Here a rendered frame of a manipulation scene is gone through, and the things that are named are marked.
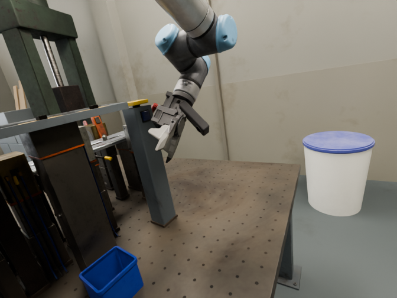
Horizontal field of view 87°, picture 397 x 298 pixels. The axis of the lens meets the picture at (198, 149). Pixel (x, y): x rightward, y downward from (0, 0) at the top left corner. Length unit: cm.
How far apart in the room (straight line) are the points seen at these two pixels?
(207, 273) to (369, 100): 211
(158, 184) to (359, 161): 147
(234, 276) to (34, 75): 298
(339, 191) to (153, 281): 156
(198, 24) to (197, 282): 62
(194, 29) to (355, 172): 161
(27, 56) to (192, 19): 283
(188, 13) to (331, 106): 205
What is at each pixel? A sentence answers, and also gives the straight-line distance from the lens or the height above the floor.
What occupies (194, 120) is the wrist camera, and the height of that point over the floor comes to 108.
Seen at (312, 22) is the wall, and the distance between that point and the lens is 240.
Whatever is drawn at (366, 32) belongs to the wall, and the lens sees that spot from 241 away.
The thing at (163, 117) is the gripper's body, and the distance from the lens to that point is 62.
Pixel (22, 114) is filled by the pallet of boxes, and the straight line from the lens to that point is 465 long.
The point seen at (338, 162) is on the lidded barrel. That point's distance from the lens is 181.
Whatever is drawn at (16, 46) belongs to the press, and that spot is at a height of 186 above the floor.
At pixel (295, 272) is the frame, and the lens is 158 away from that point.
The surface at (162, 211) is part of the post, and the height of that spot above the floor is 76.
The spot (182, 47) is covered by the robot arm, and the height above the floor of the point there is 128.
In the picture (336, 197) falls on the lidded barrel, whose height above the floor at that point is 17.
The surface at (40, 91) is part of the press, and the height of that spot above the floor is 135.
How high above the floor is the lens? 119
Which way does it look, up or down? 18 degrees down
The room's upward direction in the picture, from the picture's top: 10 degrees counter-clockwise
